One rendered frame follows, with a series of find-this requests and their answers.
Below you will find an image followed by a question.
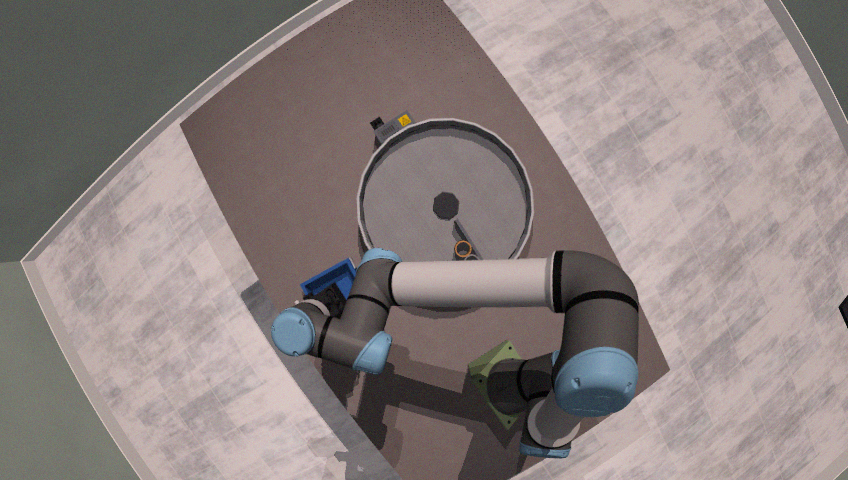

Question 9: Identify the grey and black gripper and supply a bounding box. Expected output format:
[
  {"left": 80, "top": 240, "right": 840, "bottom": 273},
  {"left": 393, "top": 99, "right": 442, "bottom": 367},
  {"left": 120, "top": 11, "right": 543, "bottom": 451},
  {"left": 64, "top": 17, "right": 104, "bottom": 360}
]
[{"left": 303, "top": 283, "right": 346, "bottom": 319}]

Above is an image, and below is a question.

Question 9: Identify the grey round turntable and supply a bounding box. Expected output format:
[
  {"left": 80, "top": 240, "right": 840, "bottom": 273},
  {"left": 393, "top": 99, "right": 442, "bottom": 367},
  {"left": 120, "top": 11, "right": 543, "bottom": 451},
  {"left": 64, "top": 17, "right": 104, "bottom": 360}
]
[{"left": 357, "top": 110, "right": 534, "bottom": 262}]

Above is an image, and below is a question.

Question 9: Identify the blue crate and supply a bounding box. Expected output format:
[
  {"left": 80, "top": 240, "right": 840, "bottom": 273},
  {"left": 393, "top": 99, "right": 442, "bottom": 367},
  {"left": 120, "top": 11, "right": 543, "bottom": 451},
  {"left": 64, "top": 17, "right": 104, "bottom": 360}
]
[{"left": 300, "top": 257, "right": 357, "bottom": 300}]

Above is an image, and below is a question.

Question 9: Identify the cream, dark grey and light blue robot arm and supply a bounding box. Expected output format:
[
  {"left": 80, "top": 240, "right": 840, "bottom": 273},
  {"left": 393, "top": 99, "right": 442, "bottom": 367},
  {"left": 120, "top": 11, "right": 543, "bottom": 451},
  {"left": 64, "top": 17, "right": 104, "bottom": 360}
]
[{"left": 271, "top": 248, "right": 639, "bottom": 458}]

